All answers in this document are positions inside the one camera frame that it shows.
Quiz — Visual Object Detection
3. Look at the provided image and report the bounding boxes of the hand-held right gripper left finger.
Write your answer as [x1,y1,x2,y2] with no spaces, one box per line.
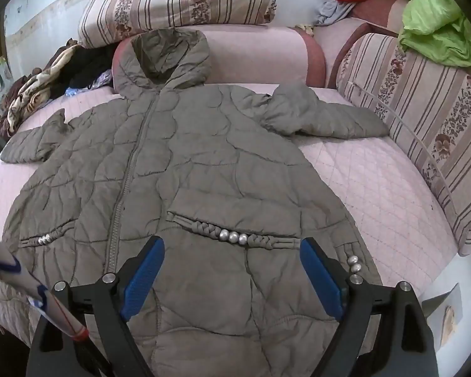
[25,236,165,377]

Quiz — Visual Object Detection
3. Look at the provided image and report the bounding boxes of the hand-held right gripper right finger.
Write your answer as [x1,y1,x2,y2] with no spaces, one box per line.
[300,237,440,377]

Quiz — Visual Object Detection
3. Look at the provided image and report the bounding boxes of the olive quilted hooded jacket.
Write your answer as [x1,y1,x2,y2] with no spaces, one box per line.
[0,28,391,377]

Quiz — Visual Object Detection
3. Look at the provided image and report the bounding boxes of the pink quilted mattress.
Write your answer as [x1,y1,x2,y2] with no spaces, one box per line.
[0,82,468,346]

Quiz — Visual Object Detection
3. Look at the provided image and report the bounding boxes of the white rod with blue marks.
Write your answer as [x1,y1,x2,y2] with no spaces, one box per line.
[0,222,90,340]

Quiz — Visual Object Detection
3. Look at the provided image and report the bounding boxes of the striped floral sofa cushion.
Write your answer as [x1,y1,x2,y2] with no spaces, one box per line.
[335,33,471,258]
[78,0,279,50]

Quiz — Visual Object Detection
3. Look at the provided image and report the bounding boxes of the blue plastic wrapper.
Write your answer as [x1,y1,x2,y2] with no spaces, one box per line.
[65,71,114,97]

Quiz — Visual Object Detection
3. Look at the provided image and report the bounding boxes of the black cloth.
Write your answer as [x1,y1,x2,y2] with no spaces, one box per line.
[51,45,120,91]

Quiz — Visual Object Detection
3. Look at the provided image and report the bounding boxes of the brown floral blanket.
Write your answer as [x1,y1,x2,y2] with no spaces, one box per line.
[0,39,83,136]

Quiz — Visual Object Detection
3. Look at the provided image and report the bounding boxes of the pink mauve sofa backrest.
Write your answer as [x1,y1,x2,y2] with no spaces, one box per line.
[314,0,409,87]

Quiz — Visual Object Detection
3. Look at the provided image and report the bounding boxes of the pink bolster cushion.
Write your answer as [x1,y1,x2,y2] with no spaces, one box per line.
[112,24,326,89]

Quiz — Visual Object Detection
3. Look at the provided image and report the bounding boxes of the grey-blue cloth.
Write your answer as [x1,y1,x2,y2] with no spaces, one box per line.
[314,0,354,26]

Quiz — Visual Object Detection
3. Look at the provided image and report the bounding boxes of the green cloth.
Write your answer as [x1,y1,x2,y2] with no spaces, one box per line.
[398,0,471,67]

